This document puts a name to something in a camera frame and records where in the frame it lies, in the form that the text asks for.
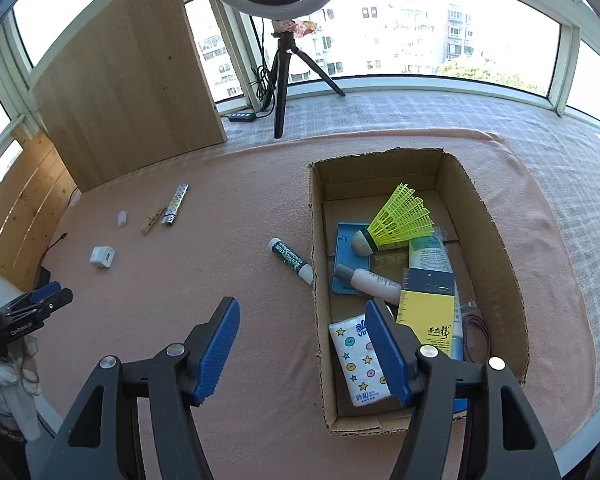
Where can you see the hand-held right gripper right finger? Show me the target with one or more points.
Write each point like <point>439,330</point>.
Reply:
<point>387,355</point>

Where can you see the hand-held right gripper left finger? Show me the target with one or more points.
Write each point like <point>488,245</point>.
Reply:
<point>212,355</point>

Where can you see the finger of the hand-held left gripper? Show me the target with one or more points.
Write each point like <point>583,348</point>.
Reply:
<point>55,302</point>
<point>45,291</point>

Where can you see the patterned tissue pack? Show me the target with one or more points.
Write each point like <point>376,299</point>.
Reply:
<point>355,360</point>

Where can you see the yellow ruler card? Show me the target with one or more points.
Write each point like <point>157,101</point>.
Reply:
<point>427,315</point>

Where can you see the white charger plug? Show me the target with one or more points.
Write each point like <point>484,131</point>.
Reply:
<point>101,256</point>

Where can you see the small white cream tube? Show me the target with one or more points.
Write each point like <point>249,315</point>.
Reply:
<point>375,285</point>

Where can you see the brown rubber band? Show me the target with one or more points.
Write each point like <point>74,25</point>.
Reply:
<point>467,345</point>
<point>486,332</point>

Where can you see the blue plastic holder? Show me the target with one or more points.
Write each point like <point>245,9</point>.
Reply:
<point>342,280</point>

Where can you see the small white eraser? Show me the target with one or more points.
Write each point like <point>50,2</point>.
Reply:
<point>122,218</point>

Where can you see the green and white glue stick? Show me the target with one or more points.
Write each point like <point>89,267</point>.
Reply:
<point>290,260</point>

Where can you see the wooden clothespin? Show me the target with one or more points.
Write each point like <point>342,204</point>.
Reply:
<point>152,219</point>

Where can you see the yellow plastic shuttlecock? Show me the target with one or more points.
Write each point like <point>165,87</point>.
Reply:
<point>400,215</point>

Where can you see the patterned silver strip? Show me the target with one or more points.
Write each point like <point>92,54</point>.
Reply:
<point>176,204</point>

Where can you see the cardboard box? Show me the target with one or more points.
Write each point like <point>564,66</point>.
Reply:
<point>495,240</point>

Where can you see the person's left hand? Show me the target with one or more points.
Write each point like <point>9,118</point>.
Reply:
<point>10,390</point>

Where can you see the pine plank panel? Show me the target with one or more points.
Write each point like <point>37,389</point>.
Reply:
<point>25,200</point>

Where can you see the white lotion tube blue cap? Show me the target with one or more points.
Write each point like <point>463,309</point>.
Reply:
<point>432,255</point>

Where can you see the light wooden board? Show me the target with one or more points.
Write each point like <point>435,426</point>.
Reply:
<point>125,80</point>

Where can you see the grey checkered cloth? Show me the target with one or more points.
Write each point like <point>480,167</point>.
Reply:
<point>555,160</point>

